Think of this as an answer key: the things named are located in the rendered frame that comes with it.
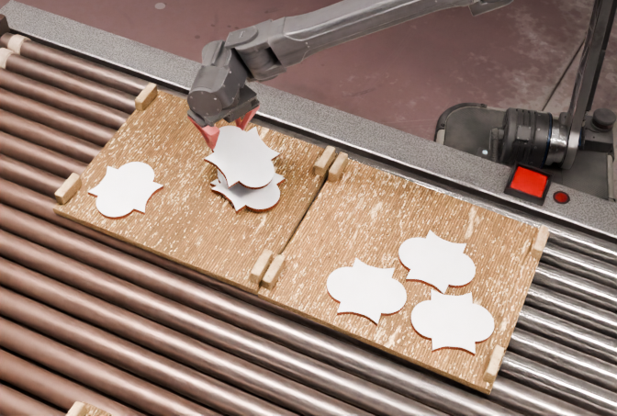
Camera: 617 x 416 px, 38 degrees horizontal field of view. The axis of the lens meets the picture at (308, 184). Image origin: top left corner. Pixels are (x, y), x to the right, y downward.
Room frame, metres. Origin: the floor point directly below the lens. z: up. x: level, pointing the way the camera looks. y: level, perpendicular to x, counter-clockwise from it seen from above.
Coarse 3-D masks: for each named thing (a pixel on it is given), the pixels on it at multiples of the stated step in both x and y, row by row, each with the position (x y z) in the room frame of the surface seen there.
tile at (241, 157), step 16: (224, 128) 1.10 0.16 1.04; (240, 128) 1.11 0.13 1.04; (224, 144) 1.07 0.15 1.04; (240, 144) 1.07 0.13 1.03; (256, 144) 1.08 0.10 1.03; (208, 160) 1.03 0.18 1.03; (224, 160) 1.04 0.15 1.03; (240, 160) 1.04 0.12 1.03; (256, 160) 1.05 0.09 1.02; (272, 160) 1.06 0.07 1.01; (224, 176) 1.01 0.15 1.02; (240, 176) 1.01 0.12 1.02; (256, 176) 1.02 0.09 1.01; (272, 176) 1.02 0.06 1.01
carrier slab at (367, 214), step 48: (336, 192) 1.06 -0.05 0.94; (384, 192) 1.06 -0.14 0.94; (432, 192) 1.07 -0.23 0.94; (336, 240) 0.95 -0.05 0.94; (384, 240) 0.95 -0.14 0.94; (480, 240) 0.96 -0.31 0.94; (528, 240) 0.97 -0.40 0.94; (288, 288) 0.84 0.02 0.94; (432, 288) 0.85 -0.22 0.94; (480, 288) 0.86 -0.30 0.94; (528, 288) 0.86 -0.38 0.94; (384, 336) 0.75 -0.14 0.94; (480, 384) 0.68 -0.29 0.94
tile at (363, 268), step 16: (336, 272) 0.87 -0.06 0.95; (352, 272) 0.87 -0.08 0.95; (368, 272) 0.87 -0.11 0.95; (384, 272) 0.87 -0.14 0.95; (336, 288) 0.84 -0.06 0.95; (352, 288) 0.84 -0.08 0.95; (368, 288) 0.84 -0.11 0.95; (384, 288) 0.84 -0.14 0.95; (400, 288) 0.84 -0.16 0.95; (352, 304) 0.81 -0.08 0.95; (368, 304) 0.81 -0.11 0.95; (384, 304) 0.81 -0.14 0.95; (400, 304) 0.81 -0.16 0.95
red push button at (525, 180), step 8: (520, 168) 1.14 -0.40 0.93; (520, 176) 1.12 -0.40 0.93; (528, 176) 1.12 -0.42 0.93; (536, 176) 1.13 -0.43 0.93; (544, 176) 1.13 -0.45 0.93; (512, 184) 1.10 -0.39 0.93; (520, 184) 1.11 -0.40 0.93; (528, 184) 1.11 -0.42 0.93; (536, 184) 1.11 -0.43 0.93; (544, 184) 1.11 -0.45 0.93; (528, 192) 1.09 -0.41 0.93; (536, 192) 1.09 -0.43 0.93
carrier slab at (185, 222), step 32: (160, 96) 1.28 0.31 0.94; (128, 128) 1.19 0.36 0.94; (160, 128) 1.20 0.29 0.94; (192, 128) 1.20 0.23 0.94; (256, 128) 1.21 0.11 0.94; (96, 160) 1.10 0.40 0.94; (128, 160) 1.11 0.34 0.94; (160, 160) 1.11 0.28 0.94; (192, 160) 1.12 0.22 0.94; (288, 160) 1.13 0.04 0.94; (160, 192) 1.03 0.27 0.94; (192, 192) 1.04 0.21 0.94; (288, 192) 1.05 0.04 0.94; (96, 224) 0.95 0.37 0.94; (128, 224) 0.96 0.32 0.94; (160, 224) 0.96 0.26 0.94; (192, 224) 0.96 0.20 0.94; (224, 224) 0.97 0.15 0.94; (256, 224) 0.97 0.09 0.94; (288, 224) 0.97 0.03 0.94; (192, 256) 0.89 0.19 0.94; (224, 256) 0.90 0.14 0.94; (256, 256) 0.90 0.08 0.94; (256, 288) 0.83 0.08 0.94
